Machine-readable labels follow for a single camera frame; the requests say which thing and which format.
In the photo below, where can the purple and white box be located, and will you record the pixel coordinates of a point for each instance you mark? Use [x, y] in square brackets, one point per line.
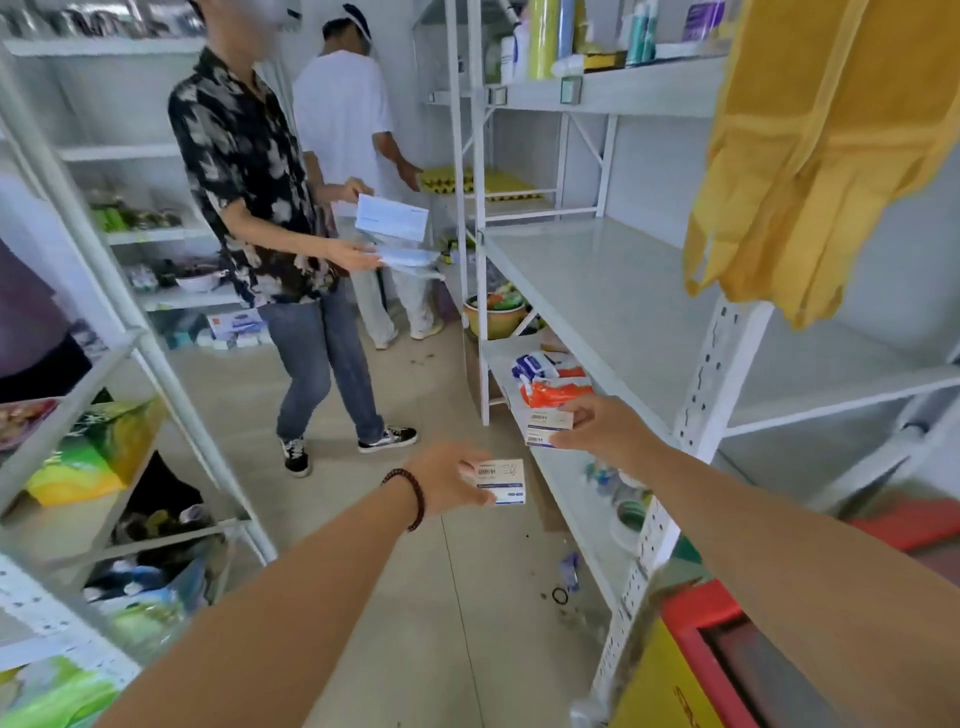
[703, 19]

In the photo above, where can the yellow bowl with goods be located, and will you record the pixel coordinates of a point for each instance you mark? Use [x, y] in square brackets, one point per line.
[495, 315]

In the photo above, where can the row of steel pots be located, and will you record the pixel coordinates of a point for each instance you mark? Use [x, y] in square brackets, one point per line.
[97, 19]

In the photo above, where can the person's left thumb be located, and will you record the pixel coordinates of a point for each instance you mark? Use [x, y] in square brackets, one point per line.
[471, 454]

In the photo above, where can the white paper packet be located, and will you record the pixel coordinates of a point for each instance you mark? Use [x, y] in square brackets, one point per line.
[391, 217]

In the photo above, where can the yellow cardboard panel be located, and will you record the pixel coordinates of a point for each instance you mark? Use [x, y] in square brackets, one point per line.
[664, 682]

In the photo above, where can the yellow tray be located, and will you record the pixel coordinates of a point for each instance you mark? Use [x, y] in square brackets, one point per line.
[487, 183]

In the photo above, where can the teal spray bottle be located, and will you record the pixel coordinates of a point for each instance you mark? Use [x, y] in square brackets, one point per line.
[637, 34]

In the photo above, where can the yellow and green bag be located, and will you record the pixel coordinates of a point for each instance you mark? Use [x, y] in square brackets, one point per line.
[97, 457]

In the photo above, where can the green plastic packet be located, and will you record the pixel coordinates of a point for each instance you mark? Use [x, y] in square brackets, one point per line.
[56, 697]

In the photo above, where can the blue and white packet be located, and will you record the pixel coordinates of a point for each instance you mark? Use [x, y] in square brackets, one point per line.
[534, 367]

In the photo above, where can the red plastic crate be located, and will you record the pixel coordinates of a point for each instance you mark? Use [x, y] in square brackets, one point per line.
[757, 622]

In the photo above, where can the white box with brown label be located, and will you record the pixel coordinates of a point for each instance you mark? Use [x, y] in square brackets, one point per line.
[546, 427]

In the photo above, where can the clear plastic-wrapped packet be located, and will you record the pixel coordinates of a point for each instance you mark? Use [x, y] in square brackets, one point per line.
[409, 259]

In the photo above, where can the white metal shelving unit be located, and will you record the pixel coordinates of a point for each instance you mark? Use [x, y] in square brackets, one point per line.
[622, 300]
[82, 450]
[135, 150]

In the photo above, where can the orange and white packet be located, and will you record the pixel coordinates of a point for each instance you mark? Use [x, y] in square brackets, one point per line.
[559, 391]

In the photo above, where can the white and orange box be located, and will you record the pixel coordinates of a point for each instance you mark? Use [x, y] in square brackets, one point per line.
[234, 324]

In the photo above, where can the yellow hanging cloth bag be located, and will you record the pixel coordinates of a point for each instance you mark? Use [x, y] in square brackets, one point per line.
[817, 150]

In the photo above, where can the person's left hand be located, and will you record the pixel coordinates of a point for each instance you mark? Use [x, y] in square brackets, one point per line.
[436, 474]

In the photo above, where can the person's right forearm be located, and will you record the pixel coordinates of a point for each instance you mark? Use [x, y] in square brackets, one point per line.
[810, 585]

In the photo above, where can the yellow-green bottle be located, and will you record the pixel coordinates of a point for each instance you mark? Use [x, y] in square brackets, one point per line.
[543, 37]

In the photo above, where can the white bottle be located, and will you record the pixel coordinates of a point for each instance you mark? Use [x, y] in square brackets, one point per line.
[510, 56]

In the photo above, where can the green packets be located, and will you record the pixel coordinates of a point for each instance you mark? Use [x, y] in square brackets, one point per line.
[120, 217]

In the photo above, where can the person's left forearm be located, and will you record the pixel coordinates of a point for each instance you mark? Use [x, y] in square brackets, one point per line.
[285, 615]

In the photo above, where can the person's right thumb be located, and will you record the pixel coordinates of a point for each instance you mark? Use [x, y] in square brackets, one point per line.
[579, 406]

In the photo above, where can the small white blue-striped box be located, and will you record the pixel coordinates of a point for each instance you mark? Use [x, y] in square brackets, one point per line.
[504, 482]

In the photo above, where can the white bowl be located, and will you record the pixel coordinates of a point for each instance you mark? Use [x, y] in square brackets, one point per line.
[196, 282]

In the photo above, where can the person's right hand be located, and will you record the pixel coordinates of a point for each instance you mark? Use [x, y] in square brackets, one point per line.
[611, 433]

